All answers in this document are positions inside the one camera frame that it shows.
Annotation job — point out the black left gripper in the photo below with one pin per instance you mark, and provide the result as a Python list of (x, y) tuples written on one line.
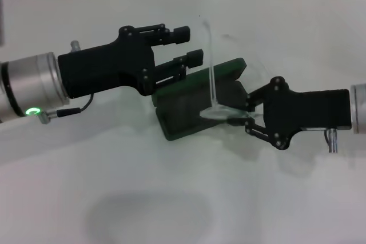
[(108, 67)]

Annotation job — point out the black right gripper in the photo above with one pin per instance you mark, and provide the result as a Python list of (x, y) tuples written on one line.
[(308, 109)]

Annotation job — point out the clear white glasses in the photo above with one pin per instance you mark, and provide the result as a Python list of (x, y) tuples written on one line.
[(212, 84)]

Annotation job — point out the green glasses case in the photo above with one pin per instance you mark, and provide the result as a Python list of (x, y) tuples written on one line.
[(183, 107)]

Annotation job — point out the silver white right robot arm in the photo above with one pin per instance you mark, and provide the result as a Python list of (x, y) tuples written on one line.
[(358, 109)]

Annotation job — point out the silver right wrist plug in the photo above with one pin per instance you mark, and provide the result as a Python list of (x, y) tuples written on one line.
[(332, 141)]

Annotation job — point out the silver wrist plug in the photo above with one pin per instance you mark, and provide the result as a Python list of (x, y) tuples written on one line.
[(332, 141), (75, 46)]

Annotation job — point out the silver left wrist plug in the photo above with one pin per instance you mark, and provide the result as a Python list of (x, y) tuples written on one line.
[(75, 46)]

